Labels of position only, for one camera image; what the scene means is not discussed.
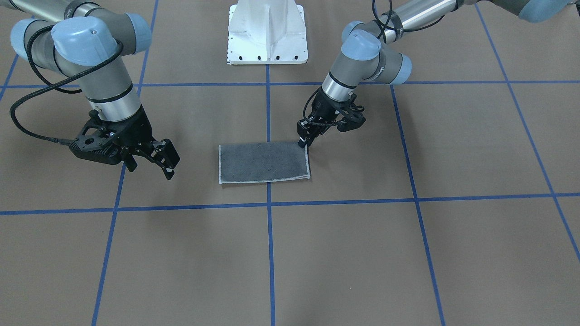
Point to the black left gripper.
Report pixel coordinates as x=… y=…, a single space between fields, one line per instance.
x=324 y=108

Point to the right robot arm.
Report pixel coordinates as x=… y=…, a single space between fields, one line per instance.
x=69 y=41

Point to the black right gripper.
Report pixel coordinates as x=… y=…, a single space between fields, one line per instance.
x=137 y=133

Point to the pink and grey towel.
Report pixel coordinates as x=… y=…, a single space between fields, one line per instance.
x=268 y=162

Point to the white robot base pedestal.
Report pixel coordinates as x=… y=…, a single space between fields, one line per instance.
x=267 y=32

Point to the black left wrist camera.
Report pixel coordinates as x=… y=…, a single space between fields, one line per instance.
x=353 y=118

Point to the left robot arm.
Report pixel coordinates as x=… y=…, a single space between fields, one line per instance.
x=365 y=56

